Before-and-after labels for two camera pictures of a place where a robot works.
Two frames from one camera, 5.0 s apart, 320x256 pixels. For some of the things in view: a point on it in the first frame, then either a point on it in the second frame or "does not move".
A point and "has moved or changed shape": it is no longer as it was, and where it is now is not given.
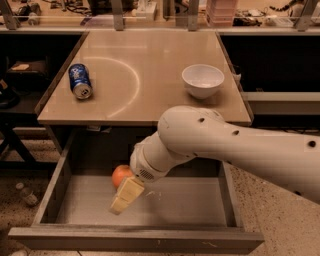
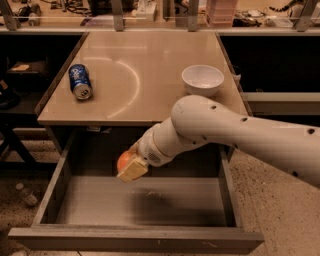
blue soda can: (80, 81) does not move
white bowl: (202, 81) does not move
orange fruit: (120, 173) has moved or changed shape
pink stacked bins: (220, 13) does not move
